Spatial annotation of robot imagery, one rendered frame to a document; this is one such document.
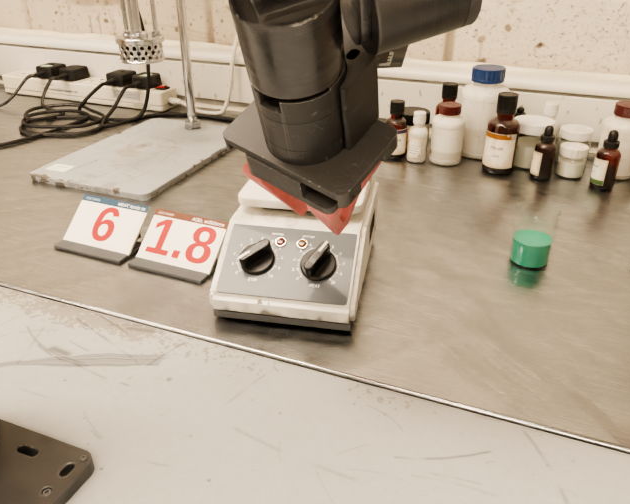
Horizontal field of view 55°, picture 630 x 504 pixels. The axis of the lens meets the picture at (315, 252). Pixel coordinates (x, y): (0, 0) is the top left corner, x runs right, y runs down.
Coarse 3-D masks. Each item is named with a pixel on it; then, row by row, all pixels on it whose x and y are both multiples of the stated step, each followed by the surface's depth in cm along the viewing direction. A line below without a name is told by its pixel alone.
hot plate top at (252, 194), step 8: (248, 184) 59; (256, 184) 59; (368, 184) 59; (240, 192) 57; (248, 192) 57; (256, 192) 57; (264, 192) 57; (240, 200) 56; (248, 200) 56; (256, 200) 56; (264, 200) 56; (272, 200) 56; (360, 200) 56; (280, 208) 56; (288, 208) 56; (360, 208) 55
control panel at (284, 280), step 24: (240, 240) 55; (288, 240) 55; (312, 240) 54; (336, 240) 54; (288, 264) 53; (336, 264) 53; (216, 288) 53; (240, 288) 52; (264, 288) 52; (288, 288) 52; (312, 288) 52; (336, 288) 52
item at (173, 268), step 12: (144, 240) 64; (216, 252) 61; (132, 264) 62; (144, 264) 62; (156, 264) 62; (168, 264) 62; (180, 264) 62; (192, 264) 61; (216, 264) 62; (180, 276) 60; (192, 276) 60; (204, 276) 60
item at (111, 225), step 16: (80, 208) 68; (96, 208) 67; (112, 208) 67; (80, 224) 67; (96, 224) 66; (112, 224) 66; (128, 224) 65; (96, 240) 65; (112, 240) 65; (128, 240) 64
